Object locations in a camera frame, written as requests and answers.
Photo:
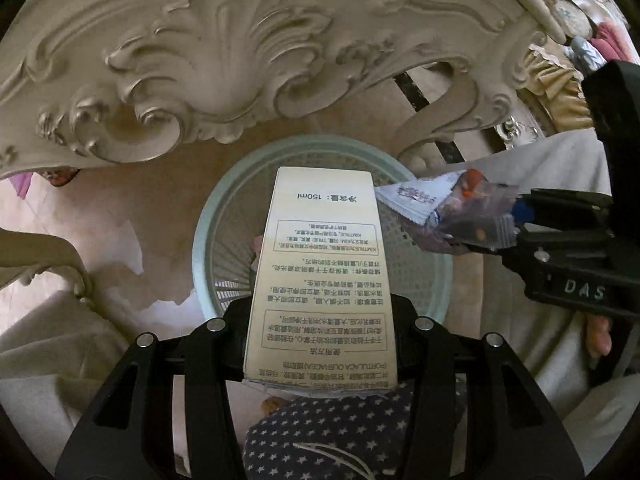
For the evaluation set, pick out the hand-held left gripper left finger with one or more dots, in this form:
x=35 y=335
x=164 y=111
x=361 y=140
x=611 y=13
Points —
x=235 y=330

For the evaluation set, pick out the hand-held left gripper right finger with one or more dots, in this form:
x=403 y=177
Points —
x=407 y=330

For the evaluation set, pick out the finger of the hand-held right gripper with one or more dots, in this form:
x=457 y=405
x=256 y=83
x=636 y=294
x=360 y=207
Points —
x=565 y=242
x=565 y=204

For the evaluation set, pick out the light green mesh waste basket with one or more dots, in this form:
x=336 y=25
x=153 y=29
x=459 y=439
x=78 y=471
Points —
x=425 y=270

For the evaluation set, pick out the yellow-green carton box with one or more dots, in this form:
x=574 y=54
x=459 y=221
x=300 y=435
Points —
x=320 y=270

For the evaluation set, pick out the white blue printed plastic packet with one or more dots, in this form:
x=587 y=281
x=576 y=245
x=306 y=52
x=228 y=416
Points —
x=450 y=210

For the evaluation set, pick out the person's right hand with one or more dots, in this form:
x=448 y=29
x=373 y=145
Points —
x=599 y=337

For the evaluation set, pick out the person's right trouser leg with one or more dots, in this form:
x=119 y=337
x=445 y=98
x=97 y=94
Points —
x=550 y=170

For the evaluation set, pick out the person's trouser leg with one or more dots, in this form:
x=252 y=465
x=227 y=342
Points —
x=550 y=170
x=40 y=390

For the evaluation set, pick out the ornate cream armchair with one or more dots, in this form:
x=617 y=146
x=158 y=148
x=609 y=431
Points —
x=515 y=132

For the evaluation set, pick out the beige fringed chair cover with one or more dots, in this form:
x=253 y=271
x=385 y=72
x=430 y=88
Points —
x=555 y=80

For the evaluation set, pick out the pink cloth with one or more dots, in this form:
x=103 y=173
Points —
x=612 y=37

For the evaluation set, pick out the navy star-patterned cloth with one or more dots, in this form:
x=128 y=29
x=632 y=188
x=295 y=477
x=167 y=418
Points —
x=320 y=435

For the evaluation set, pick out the person's left trouser leg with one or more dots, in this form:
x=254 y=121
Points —
x=40 y=390

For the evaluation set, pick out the ornate cream coffee table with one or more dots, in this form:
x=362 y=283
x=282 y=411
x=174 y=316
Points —
x=200 y=60

